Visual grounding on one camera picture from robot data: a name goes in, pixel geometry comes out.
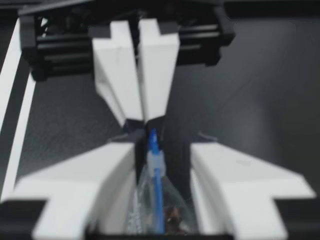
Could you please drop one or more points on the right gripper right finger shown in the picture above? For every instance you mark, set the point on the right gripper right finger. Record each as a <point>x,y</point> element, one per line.
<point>237,185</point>

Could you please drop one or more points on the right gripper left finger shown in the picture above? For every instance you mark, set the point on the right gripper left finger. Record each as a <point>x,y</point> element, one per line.
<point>75,185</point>

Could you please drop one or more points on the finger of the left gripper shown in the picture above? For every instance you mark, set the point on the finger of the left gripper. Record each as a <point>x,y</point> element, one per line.
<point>157,72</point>

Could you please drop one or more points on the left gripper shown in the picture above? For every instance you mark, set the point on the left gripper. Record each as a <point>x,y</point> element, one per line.
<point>60,55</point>

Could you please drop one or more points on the clear zip bag with candies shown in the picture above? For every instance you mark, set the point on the clear zip bag with candies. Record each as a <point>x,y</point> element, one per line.
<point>157,180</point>

